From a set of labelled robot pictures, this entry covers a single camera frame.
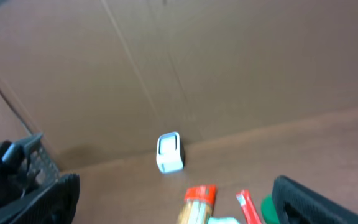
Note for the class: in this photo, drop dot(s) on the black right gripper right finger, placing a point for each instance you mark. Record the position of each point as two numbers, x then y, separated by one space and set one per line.
295 203

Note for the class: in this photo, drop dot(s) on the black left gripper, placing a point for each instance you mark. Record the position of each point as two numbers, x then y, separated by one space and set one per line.
25 166

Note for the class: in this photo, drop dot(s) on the orange pasta package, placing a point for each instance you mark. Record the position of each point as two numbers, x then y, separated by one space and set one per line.
199 205

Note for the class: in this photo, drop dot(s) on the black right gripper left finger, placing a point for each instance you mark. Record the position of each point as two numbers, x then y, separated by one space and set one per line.
55 203

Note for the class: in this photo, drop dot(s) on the red snack stick pack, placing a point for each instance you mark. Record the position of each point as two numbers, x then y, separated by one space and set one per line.
248 207

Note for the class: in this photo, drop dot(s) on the green lid jar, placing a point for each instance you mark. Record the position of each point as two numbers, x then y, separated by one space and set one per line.
268 211

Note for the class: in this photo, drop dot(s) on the white barcode scanner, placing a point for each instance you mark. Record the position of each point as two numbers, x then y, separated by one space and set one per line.
170 155

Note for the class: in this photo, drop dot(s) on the teal tissue pack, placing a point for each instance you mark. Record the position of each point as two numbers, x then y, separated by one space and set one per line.
222 220

